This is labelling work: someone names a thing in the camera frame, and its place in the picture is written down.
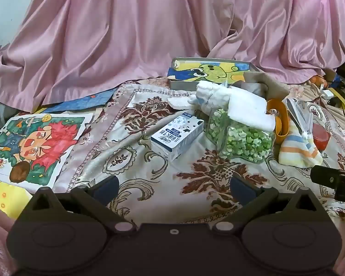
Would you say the grey sock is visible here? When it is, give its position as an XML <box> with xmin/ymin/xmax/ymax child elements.
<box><xmin>231</xmin><ymin>81</ymin><xmax>265</xmax><ymax>96</ymax></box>

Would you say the cartoon bear drawing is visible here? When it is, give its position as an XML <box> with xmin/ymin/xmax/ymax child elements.
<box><xmin>168</xmin><ymin>59</ymin><xmax>252</xmax><ymax>83</ymax></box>

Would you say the white washcloth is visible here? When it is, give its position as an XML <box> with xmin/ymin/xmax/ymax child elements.
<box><xmin>228</xmin><ymin>94</ymin><xmax>277</xmax><ymax>132</ymax></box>

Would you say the white charger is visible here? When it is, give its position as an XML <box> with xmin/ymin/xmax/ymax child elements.
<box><xmin>321</xmin><ymin>89</ymin><xmax>339</xmax><ymax>100</ymax></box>

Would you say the pink fleece cloth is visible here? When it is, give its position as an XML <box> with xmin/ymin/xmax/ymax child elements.
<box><xmin>0</xmin><ymin>205</ymin><xmax>26</xmax><ymax>276</ymax></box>

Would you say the white blue milk carton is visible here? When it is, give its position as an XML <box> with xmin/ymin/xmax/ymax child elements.
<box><xmin>151</xmin><ymin>112</ymin><xmax>204</xmax><ymax>162</ymax></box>

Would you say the grey tray box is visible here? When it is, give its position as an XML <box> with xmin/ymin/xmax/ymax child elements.
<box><xmin>168</xmin><ymin>57</ymin><xmax>261</xmax><ymax>92</ymax></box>

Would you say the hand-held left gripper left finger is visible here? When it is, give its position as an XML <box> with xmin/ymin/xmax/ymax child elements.
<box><xmin>24</xmin><ymin>175</ymin><xmax>137</xmax><ymax>233</ymax></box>

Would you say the red plastic cup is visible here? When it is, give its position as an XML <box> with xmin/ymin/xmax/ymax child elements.
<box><xmin>311</xmin><ymin>123</ymin><xmax>332</xmax><ymax>152</ymax></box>

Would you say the floral patterned blanket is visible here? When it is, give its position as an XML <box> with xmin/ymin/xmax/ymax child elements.
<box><xmin>53</xmin><ymin>76</ymin><xmax>345</xmax><ymax>225</ymax></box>

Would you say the pastel striped towel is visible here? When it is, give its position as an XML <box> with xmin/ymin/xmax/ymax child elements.
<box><xmin>278</xmin><ymin>120</ymin><xmax>323</xmax><ymax>168</ymax></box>

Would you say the red-haired cartoon drawing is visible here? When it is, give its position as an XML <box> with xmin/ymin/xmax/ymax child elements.
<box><xmin>0</xmin><ymin>112</ymin><xmax>94</xmax><ymax>195</ymax></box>

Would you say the clear plastic bag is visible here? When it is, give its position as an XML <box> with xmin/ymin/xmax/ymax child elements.
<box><xmin>285</xmin><ymin>97</ymin><xmax>314</xmax><ymax>139</ymax></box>

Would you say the yellow strap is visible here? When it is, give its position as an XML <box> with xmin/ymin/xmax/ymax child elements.
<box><xmin>330</xmin><ymin>87</ymin><xmax>345</xmax><ymax>110</ymax></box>

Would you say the brown cardboard piece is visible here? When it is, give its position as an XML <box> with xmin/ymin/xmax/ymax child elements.
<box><xmin>323</xmin><ymin>68</ymin><xmax>339</xmax><ymax>83</ymax></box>

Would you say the white knit sock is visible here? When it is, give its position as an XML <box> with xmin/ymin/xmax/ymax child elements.
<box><xmin>188</xmin><ymin>80</ymin><xmax>234</xmax><ymax>116</ymax></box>

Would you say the pink satin sheet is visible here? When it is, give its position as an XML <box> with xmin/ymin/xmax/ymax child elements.
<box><xmin>0</xmin><ymin>0</ymin><xmax>345</xmax><ymax>115</ymax></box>

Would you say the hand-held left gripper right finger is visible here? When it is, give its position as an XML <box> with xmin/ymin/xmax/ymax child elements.
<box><xmin>213</xmin><ymin>175</ymin><xmax>324</xmax><ymax>233</ymax></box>

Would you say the blue drawing paper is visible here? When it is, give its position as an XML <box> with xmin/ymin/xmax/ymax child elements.
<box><xmin>42</xmin><ymin>88</ymin><xmax>119</xmax><ymax>114</ymax></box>

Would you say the white terry towel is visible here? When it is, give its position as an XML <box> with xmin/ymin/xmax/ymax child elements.
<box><xmin>167</xmin><ymin>96</ymin><xmax>196</xmax><ymax>112</ymax></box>

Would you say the grey-brown cloth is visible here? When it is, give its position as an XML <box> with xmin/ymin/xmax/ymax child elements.
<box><xmin>242</xmin><ymin>71</ymin><xmax>290</xmax><ymax>102</ymax></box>

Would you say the clear jar of green stars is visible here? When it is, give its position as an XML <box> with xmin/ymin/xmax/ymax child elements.
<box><xmin>205</xmin><ymin>108</ymin><xmax>276</xmax><ymax>165</ymax></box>

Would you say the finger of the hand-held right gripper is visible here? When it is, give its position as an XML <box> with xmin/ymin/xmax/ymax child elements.
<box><xmin>310</xmin><ymin>165</ymin><xmax>342</xmax><ymax>185</ymax></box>

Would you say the beige cloth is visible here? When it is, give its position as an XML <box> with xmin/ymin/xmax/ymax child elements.
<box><xmin>298</xmin><ymin>83</ymin><xmax>345</xmax><ymax>116</ymax></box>

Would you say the yellow drawing paper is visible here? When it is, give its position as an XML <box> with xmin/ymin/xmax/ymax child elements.
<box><xmin>0</xmin><ymin>175</ymin><xmax>33</xmax><ymax>219</ymax></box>

